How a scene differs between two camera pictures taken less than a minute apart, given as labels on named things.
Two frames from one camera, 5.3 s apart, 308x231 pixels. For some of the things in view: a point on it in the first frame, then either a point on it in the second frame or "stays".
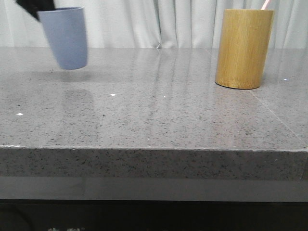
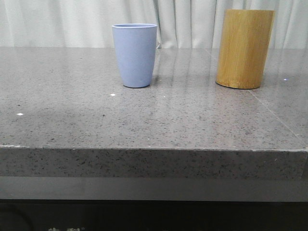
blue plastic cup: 66,29 → 135,45
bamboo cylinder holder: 244,41 stays
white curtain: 153,23 stays
